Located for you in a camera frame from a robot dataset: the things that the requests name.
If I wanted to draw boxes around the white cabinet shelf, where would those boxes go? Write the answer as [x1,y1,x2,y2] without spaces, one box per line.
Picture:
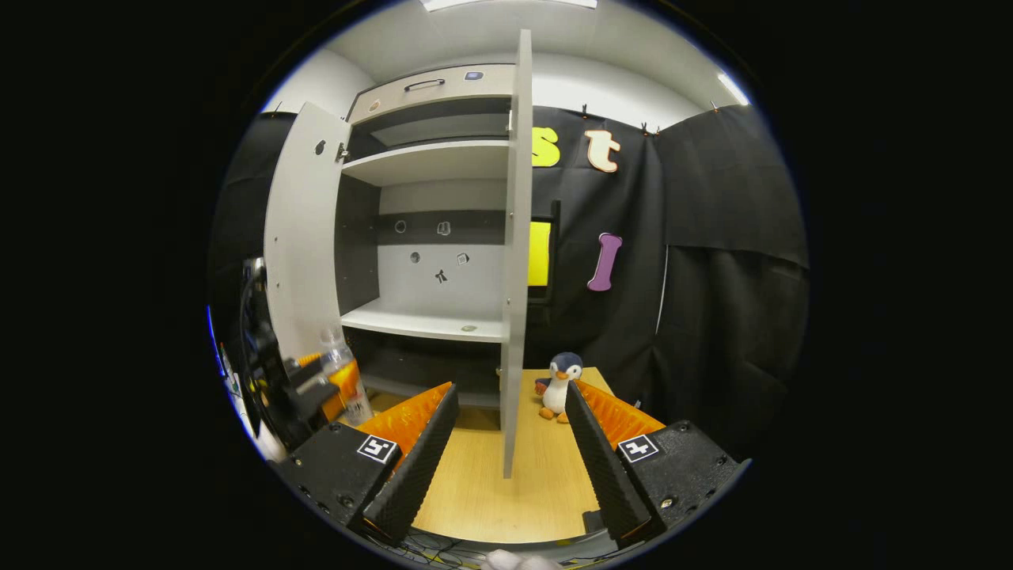
[340,297,507,344]
[342,140,511,188]

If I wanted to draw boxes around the grey cabinet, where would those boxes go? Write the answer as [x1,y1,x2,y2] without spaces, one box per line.
[336,63,515,409]

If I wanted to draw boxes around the black door handle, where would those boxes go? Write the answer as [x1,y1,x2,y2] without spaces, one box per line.
[529,200,563,321]

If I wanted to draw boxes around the black floor cables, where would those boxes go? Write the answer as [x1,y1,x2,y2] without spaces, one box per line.
[386,532,491,569]

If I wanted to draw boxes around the clear plastic bottle red label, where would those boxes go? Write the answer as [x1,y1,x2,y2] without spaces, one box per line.
[319,327,374,428]

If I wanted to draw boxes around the grey cabinet door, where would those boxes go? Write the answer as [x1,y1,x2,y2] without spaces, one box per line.
[263,101,353,373]
[499,29,533,480]

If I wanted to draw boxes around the ceiling light panel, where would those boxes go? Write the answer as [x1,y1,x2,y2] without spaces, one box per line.
[717,71,751,106]
[422,0,599,12]

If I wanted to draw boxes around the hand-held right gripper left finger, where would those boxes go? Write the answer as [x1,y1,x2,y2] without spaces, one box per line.
[275,382,461,545]

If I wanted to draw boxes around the penguin plush toy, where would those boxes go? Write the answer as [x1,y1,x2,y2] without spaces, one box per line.
[534,352,585,424]

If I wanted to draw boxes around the beige cabinet drawer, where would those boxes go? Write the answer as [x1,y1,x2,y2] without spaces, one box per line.
[348,63,517,125]

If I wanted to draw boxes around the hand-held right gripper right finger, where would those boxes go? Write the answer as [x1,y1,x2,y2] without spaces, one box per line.
[564,379,753,545]

